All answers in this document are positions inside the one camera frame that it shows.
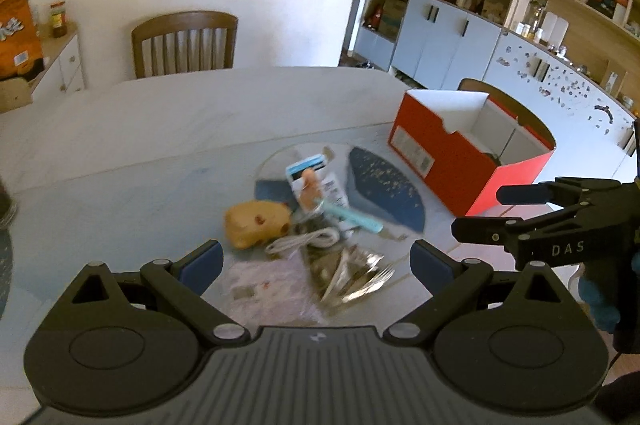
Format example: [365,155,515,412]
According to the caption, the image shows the blue white blister packet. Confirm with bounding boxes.
[285,153,348,210]

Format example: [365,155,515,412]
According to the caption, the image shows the person's right hand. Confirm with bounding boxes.
[579,250,640,333]

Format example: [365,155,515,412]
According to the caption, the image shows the brown sauce jar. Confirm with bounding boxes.
[49,1,68,38]

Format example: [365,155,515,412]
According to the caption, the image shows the cardboard box on shelf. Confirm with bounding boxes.
[378,0,407,36]

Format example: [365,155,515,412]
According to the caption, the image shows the red cardboard shoe box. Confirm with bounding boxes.
[388,89,557,217]

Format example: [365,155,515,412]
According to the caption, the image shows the brown round-backed wooden chair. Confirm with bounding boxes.
[457,78,557,152]

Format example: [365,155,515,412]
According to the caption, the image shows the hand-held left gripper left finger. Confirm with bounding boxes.
[70,240,251,348]

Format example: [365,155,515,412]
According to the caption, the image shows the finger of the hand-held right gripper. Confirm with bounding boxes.
[496,177,623,206]
[451,207,571,256]

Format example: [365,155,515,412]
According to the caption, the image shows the white flat containers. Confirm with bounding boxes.
[542,12,568,46]

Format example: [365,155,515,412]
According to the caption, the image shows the tan squishy toy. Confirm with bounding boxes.
[223,200,292,250]

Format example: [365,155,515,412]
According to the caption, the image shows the teal toothbrush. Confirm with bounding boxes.
[315,197,386,236]

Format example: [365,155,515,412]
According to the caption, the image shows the dark round object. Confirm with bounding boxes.
[0,177,18,226]

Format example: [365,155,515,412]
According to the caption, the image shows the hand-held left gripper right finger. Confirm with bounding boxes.
[382,239,573,348]

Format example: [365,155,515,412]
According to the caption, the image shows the white cable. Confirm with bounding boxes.
[264,226,341,258]

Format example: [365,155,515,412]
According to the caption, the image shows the orange snack bag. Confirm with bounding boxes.
[0,0,46,80]

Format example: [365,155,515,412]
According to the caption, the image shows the white marble desktop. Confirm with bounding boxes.
[0,66,601,406]

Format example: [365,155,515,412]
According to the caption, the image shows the glass storage jar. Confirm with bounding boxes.
[525,0,546,30]

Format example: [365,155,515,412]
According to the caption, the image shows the silver foil wrapper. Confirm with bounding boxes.
[300,245,398,311]

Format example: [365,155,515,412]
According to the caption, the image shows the brown slatted wooden chair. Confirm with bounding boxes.
[131,11,239,80]

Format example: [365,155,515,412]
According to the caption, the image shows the white sideboard cabinet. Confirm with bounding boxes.
[0,22,86,116]

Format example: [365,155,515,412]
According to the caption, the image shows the grey wooden wall unit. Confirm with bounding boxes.
[340,0,640,186]

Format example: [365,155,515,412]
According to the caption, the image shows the clear plastic bag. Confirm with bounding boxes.
[220,260,321,321]

